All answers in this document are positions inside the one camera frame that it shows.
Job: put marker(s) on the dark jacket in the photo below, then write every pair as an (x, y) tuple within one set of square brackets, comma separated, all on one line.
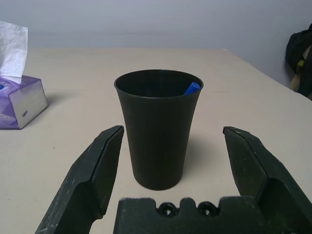
[(301, 44)]

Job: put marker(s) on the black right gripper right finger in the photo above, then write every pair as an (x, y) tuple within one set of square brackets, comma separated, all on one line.
[(256, 170)]

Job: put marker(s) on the black plastic cup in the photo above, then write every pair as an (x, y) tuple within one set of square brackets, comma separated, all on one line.
[(156, 134)]

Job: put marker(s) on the blue capped marker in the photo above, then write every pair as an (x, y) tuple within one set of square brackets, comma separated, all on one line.
[(192, 88)]

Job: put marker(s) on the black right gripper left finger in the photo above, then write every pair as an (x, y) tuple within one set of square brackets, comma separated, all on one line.
[(92, 175)]

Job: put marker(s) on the purple tissue box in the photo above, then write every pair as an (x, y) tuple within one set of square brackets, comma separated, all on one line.
[(14, 102)]

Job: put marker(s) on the yellow-green cushion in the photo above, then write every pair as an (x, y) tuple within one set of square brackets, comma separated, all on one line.
[(301, 64)]

